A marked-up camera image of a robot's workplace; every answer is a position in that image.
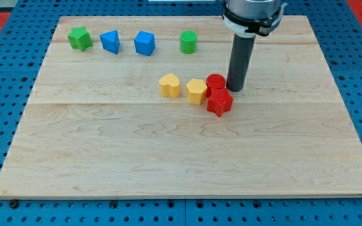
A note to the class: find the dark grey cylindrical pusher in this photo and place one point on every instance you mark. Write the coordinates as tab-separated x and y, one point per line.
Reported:
242	49

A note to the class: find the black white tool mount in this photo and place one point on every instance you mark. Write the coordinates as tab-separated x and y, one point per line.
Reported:
247	19

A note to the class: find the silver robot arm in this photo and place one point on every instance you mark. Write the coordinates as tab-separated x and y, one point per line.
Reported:
248	19

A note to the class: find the red cylinder block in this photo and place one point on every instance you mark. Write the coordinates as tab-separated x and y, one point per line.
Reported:
214	81

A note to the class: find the green cylinder block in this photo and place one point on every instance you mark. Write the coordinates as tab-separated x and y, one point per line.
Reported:
188	42

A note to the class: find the red star block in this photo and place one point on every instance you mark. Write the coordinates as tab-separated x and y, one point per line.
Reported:
220	101

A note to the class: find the yellow hexagon block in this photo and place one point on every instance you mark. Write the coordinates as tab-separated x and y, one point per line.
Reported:
196	91

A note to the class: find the yellow heart block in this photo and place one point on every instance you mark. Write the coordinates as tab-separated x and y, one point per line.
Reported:
169	86

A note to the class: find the blue cube block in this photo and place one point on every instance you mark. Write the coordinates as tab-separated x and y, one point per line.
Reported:
144	43

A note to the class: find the blue triangle block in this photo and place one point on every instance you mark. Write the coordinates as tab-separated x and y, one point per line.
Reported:
110	41

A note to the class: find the light wooden board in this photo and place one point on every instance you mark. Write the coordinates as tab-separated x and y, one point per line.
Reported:
96	127

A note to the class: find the green star block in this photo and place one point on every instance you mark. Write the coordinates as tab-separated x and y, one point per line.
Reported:
80	38

